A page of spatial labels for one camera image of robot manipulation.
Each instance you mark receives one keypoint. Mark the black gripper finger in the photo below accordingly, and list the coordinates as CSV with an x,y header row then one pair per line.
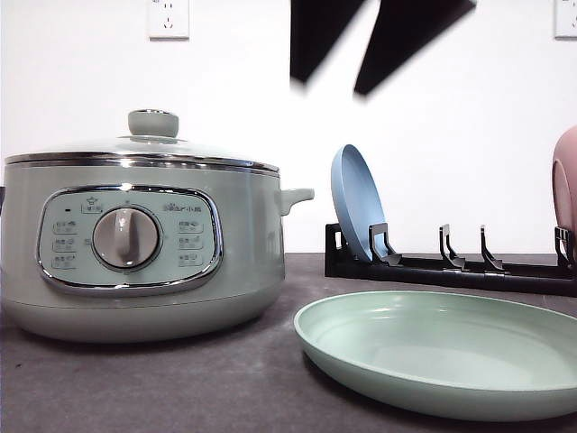
x,y
314,26
403,31

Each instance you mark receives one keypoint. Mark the glass steamer lid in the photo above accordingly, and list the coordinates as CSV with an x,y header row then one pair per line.
x,y
152,137

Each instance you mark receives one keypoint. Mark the green plate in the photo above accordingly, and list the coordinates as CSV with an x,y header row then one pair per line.
x,y
453,355

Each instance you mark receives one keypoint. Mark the blue plate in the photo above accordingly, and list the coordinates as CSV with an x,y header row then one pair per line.
x,y
357,197

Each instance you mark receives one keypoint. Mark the pink plate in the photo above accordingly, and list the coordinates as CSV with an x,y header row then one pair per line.
x,y
564,177

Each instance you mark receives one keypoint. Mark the black plate rack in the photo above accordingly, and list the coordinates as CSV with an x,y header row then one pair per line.
x,y
385,264

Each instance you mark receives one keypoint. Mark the green electric steamer pot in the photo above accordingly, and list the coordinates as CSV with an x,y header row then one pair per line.
x,y
142,246

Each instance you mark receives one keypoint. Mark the white wall socket left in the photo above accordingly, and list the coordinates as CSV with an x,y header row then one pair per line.
x,y
168,20

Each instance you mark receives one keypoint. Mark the white wall socket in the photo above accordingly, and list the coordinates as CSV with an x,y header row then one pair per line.
x,y
168,20
565,20

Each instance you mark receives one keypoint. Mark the white wall socket right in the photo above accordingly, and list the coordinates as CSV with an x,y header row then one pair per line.
x,y
565,20

